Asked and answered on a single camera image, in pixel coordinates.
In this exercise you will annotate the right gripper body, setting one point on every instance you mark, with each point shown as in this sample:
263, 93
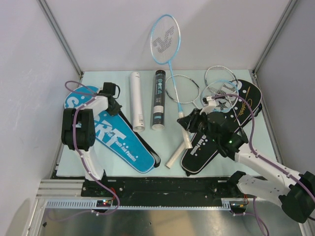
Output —
201, 122

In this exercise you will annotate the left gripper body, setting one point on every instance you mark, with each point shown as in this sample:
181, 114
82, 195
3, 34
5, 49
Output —
114, 109

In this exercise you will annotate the black shuttlecock tube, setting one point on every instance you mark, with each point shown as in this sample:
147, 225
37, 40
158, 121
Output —
158, 113

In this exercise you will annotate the blue racket cover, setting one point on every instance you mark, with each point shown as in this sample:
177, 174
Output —
115, 132

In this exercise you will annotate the white shuttlecock tube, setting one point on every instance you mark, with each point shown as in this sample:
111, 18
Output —
138, 124

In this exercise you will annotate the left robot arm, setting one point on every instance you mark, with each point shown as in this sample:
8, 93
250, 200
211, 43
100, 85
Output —
78, 127

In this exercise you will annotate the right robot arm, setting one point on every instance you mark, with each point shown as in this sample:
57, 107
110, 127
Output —
291, 190

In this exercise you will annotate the black racket cover front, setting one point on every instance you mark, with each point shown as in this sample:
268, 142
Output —
203, 151

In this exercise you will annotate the white racket centre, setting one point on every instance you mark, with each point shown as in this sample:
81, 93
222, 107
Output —
183, 90

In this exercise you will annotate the white racket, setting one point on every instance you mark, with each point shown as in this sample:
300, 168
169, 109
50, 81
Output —
220, 80
183, 90

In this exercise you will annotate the light green table mat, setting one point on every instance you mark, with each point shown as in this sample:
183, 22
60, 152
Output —
163, 142

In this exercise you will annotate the white racket right rear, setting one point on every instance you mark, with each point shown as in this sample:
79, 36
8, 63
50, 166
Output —
220, 80

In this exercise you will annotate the black racket cover gold script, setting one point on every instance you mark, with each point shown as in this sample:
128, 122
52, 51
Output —
252, 94

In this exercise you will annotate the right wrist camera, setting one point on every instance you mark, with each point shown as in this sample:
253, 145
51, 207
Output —
209, 105

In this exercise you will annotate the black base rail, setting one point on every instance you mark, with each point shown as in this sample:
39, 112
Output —
168, 192

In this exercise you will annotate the left aluminium frame post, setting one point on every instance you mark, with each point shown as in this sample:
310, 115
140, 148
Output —
59, 34

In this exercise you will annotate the aluminium frame post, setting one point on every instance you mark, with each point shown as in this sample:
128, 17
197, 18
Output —
285, 16
59, 34

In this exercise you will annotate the right aluminium frame post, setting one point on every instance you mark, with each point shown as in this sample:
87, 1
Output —
285, 16

